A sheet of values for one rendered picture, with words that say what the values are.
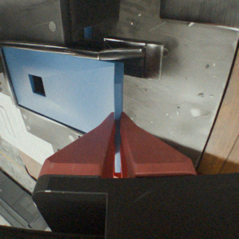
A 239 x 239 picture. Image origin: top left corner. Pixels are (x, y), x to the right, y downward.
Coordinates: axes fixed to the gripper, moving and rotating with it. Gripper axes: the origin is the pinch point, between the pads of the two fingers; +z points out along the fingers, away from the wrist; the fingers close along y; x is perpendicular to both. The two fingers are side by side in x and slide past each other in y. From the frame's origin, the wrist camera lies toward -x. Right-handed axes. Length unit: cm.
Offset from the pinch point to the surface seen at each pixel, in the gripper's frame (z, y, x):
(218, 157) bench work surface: 4.9, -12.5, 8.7
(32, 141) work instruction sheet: 24.9, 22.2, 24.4
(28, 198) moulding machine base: 235, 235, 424
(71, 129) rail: 4.2, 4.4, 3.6
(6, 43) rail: 7.8, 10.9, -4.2
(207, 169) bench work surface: 5.3, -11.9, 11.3
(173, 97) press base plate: 8.4, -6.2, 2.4
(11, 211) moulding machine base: 191, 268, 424
